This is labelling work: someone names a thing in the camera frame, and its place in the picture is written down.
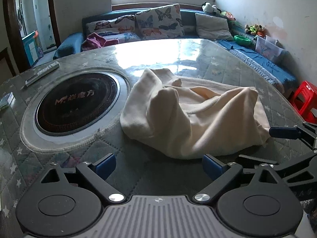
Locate cream knit garment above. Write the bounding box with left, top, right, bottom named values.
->
left=120, top=68, right=270, bottom=159

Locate red plastic stool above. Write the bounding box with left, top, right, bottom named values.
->
left=290, top=81, right=316, bottom=124

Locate blue corner sofa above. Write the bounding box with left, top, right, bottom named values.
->
left=54, top=4, right=298, bottom=93

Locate black round induction cooktop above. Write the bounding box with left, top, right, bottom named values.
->
left=34, top=71, right=120, bottom=136

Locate clear plastic storage box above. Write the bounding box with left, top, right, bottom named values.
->
left=255, top=36, right=286, bottom=64

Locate green plastic bowl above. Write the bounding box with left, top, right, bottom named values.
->
left=234, top=35, right=252, bottom=47

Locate colourful plush toy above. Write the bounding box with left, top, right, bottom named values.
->
left=244, top=24, right=265, bottom=36

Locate small card packet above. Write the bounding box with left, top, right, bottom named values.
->
left=0, top=92, right=14, bottom=109

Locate silver remote control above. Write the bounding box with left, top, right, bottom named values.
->
left=25, top=61, right=60, bottom=87

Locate grey plain cushion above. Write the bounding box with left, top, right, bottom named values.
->
left=195, top=13, right=234, bottom=41

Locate pink crumpled clothing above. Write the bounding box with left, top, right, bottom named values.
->
left=81, top=33, right=119, bottom=51

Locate light blue child cabinet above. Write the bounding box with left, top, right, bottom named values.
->
left=22, top=31, right=39, bottom=66

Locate long butterfly print pillow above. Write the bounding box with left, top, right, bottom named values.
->
left=85, top=14, right=141, bottom=44

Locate panda plush toy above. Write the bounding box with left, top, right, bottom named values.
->
left=202, top=2, right=222, bottom=14

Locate square butterfly print cushion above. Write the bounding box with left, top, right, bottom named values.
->
left=135, top=4, right=185, bottom=40

